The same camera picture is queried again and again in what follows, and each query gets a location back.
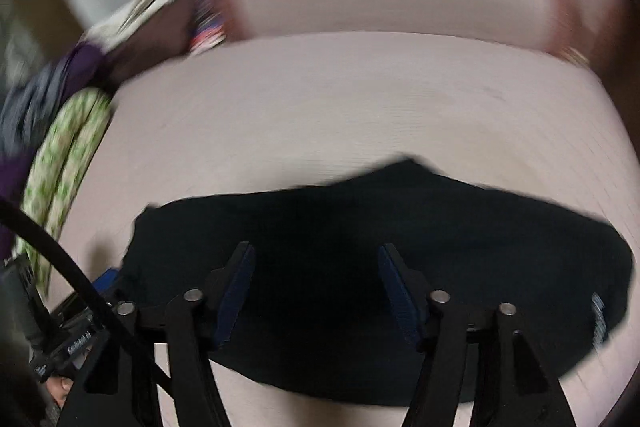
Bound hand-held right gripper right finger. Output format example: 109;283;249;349
377;243;578;427

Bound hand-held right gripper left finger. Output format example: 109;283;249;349
57;241;257;427

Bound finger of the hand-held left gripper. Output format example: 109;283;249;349
92;268;123;303

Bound black pants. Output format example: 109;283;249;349
121;158;633;407

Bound person's left hand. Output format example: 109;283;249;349
46;376;77;409

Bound green patterned cloth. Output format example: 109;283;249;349
14;88;115;295

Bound pink quilted sofa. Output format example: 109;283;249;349
14;0;640;427

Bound grey crumpled cloth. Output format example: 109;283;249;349
0;61;77;160

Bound purple cloth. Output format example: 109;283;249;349
0;41;110;255

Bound brown cloth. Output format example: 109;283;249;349
112;4;198;85

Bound small colourful packet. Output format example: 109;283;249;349
187;0;228;55

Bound cream knitted cloth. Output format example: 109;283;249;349
82;0;203;55

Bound wooden door with gold ornament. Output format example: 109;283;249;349
0;0;81;112

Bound black cable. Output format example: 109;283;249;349
0;198;172;390

